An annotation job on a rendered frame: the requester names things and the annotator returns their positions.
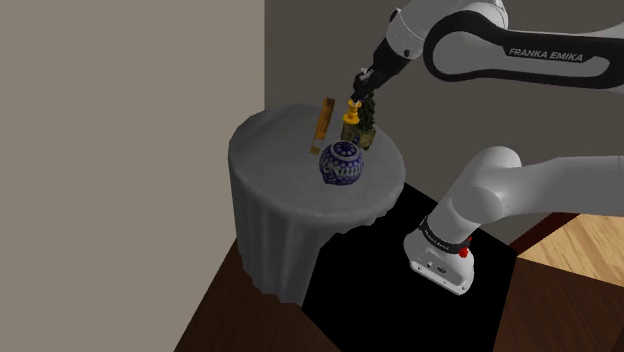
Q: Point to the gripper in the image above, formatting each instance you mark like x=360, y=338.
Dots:
x=362, y=86

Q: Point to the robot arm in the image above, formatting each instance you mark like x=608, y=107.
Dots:
x=487, y=195

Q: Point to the yellow candlestick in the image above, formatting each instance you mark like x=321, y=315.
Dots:
x=352, y=114

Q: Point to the small potted green plant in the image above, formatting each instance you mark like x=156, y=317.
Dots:
x=364, y=124

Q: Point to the golden flat bar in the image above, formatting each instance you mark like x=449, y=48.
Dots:
x=322, y=124

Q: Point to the blue patterned round teapot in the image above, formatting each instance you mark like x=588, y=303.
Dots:
x=341, y=163

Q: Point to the round table with grey cloth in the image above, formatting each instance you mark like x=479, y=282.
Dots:
x=282, y=195

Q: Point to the black robot stand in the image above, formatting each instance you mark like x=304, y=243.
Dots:
x=390, y=292

